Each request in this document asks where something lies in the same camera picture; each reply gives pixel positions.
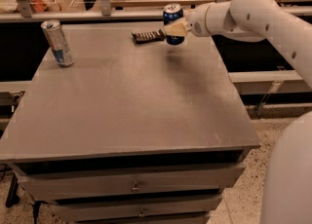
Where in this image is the dark rxbar chocolate bar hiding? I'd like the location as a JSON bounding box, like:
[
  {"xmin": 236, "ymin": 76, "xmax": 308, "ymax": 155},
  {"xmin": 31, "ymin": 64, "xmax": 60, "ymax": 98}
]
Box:
[{"xmin": 132, "ymin": 29, "xmax": 166, "ymax": 44}]

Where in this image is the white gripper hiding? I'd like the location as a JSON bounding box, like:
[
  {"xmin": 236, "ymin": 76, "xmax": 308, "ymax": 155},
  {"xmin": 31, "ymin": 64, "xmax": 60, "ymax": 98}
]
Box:
[{"xmin": 164, "ymin": 4, "xmax": 211, "ymax": 37}]

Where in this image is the grey top drawer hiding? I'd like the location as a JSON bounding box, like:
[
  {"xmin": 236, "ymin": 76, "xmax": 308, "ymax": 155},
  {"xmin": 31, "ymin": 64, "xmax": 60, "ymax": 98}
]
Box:
[{"xmin": 18, "ymin": 163, "xmax": 245, "ymax": 202}]

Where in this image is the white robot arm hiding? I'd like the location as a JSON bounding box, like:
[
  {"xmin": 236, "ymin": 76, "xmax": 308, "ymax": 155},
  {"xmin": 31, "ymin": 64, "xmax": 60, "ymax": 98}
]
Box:
[{"xmin": 165, "ymin": 0, "xmax": 312, "ymax": 224}]

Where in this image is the silver red bull can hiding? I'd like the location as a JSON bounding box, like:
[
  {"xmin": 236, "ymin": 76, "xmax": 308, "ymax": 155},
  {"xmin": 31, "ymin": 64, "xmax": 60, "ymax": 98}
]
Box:
[{"xmin": 41, "ymin": 19, "xmax": 74, "ymax": 67}]

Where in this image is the blue pepsi can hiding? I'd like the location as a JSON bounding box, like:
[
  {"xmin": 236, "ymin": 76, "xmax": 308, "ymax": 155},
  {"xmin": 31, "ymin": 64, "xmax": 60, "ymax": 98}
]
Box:
[{"xmin": 163, "ymin": 3, "xmax": 184, "ymax": 45}]

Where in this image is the grey drawer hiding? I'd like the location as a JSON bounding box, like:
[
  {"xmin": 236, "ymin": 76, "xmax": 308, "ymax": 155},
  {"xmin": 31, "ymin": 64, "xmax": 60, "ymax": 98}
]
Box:
[
  {"xmin": 18, "ymin": 163, "xmax": 245, "ymax": 202},
  {"xmin": 52, "ymin": 195, "xmax": 221, "ymax": 222}
]

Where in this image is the black cabinet leg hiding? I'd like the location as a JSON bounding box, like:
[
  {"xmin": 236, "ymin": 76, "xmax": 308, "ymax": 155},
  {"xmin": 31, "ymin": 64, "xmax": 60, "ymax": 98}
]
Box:
[{"xmin": 5, "ymin": 175, "xmax": 20, "ymax": 208}]

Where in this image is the metal drawer knob upper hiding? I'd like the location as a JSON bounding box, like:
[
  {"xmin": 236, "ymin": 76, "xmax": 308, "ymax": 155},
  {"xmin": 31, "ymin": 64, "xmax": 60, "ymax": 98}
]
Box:
[{"xmin": 131, "ymin": 181, "xmax": 140, "ymax": 193}]

